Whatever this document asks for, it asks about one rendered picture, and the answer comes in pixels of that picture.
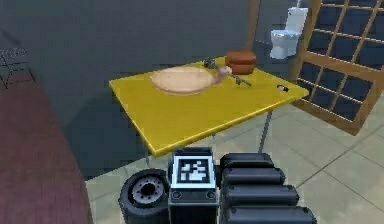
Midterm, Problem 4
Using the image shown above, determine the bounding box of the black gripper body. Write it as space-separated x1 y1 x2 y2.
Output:
118 168 171 224

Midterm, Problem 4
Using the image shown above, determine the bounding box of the yellow table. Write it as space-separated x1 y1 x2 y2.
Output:
108 56 310 168

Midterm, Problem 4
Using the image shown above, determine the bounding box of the dark red sofa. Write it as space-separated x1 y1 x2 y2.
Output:
0 74 94 224

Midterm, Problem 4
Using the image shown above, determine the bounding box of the tan round plate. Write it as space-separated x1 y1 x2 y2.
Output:
149 65 216 96

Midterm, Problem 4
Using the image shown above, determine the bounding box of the small grey green plant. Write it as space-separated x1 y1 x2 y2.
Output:
203 57 253 88

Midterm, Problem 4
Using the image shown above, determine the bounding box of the brown bread loaf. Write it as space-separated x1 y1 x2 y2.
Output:
224 50 258 76

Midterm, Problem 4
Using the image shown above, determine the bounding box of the white toilet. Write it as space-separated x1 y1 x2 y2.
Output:
269 6 309 60

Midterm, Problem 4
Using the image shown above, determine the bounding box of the wooden lattice door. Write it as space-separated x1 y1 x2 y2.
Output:
288 0 384 136

